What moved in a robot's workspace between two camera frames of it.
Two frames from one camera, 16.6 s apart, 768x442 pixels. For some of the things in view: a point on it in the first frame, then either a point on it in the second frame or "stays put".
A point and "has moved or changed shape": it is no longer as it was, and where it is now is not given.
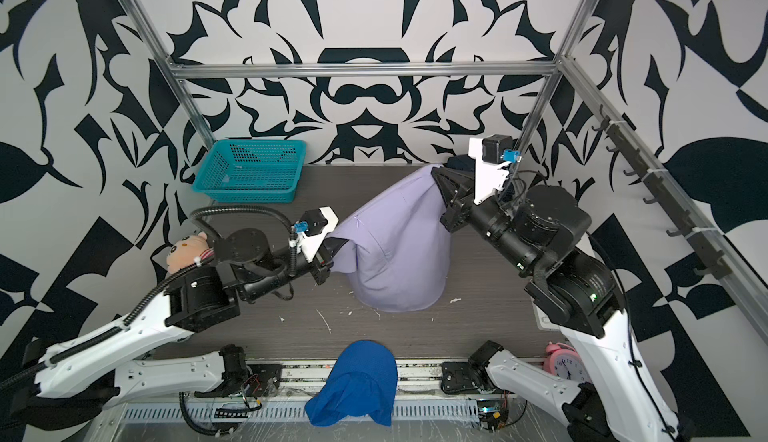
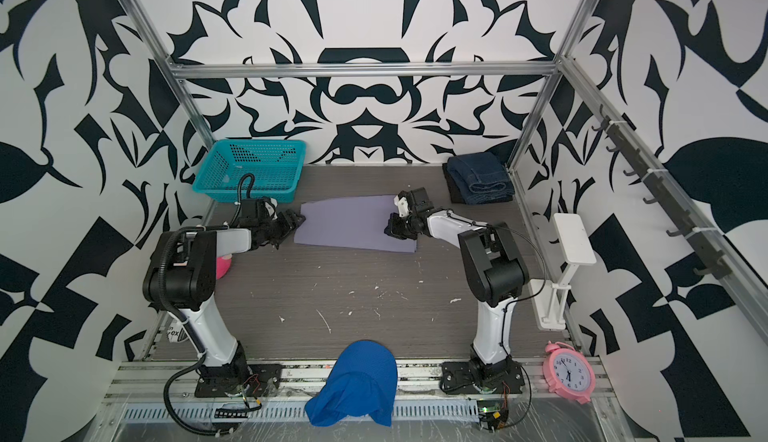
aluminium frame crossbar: [365, 70] stays put
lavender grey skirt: [398, 252] has moved or changed shape
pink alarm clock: [563, 361] stays put
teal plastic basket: [252, 171] stays put
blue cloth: [362, 380] stays put
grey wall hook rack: [662, 192] stays put
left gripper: [312, 266] -> [290, 222]
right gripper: [466, 209] -> [395, 230]
